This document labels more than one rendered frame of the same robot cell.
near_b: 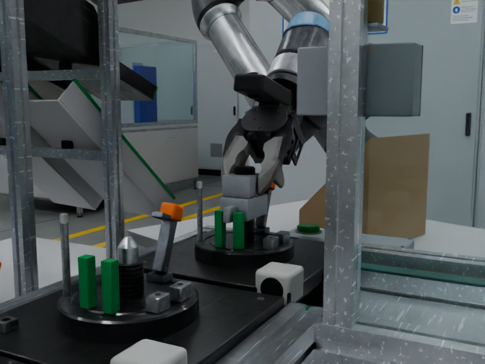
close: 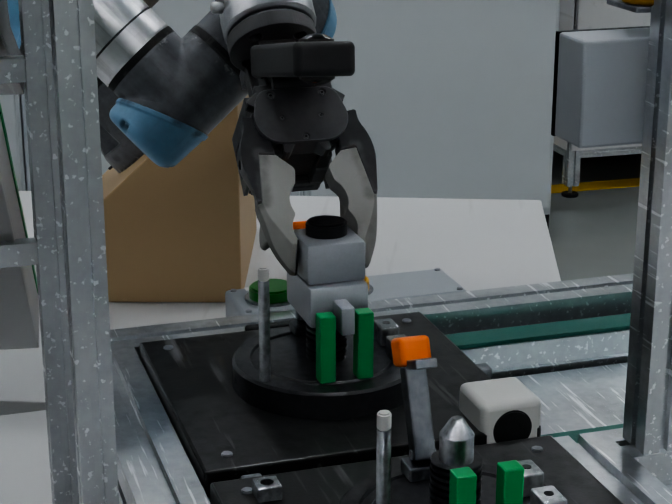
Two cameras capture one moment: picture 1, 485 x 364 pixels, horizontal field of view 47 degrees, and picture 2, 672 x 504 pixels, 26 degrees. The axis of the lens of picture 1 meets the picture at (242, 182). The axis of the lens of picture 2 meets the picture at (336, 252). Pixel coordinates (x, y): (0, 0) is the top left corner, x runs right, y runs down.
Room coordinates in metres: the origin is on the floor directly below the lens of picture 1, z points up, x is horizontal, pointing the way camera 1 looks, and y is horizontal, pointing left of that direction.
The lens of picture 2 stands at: (0.06, 0.70, 1.40)
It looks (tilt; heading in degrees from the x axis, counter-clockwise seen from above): 18 degrees down; 315
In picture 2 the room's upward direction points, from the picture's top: straight up
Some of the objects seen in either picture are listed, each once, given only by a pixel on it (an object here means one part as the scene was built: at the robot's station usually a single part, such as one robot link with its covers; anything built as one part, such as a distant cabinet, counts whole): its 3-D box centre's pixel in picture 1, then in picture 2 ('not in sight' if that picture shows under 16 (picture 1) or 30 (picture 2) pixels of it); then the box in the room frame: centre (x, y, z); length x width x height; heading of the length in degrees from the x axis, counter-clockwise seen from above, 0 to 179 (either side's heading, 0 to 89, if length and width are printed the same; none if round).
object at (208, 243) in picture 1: (244, 247); (326, 368); (0.77, 0.00, 0.98); 0.14 x 0.14 x 0.02
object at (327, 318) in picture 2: (220, 228); (325, 347); (0.74, 0.03, 1.01); 0.01 x 0.01 x 0.05; 63
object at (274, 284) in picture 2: (308, 230); (271, 295); (0.96, -0.11, 0.96); 0.04 x 0.04 x 0.02
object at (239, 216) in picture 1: (238, 230); (363, 343); (0.73, 0.01, 1.01); 0.01 x 0.01 x 0.05; 63
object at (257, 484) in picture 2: not in sight; (267, 489); (0.67, 0.15, 0.98); 0.02 x 0.02 x 0.01; 63
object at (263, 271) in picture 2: (199, 211); (264, 323); (0.77, 0.06, 1.03); 0.01 x 0.01 x 0.08
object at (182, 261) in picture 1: (244, 261); (326, 392); (0.77, 0.00, 0.96); 0.24 x 0.24 x 0.02; 63
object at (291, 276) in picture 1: (279, 284); (499, 416); (0.64, -0.04, 0.97); 0.05 x 0.05 x 0.04; 63
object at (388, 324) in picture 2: (282, 237); (386, 331); (0.76, -0.06, 1.00); 0.02 x 0.01 x 0.02; 153
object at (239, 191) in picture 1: (240, 192); (330, 270); (0.76, 0.00, 1.06); 0.08 x 0.04 x 0.07; 153
